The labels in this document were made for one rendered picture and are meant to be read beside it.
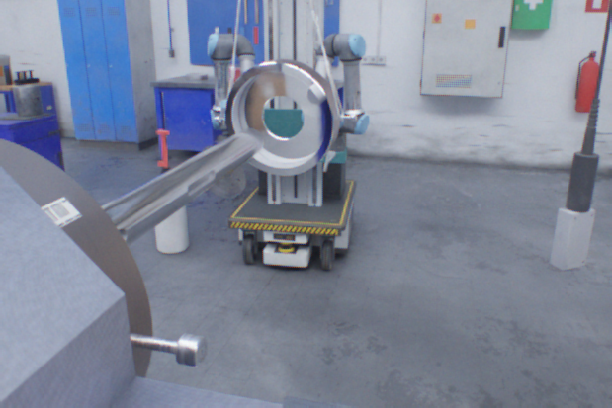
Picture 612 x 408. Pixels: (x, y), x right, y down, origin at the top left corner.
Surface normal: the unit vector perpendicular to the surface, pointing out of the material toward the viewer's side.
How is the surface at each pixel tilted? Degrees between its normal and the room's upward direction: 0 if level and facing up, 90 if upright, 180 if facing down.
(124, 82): 90
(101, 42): 90
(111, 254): 63
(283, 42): 90
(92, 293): 45
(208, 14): 90
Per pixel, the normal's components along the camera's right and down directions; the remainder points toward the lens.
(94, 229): 0.80, -0.49
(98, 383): 0.97, 0.07
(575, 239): 0.33, 0.28
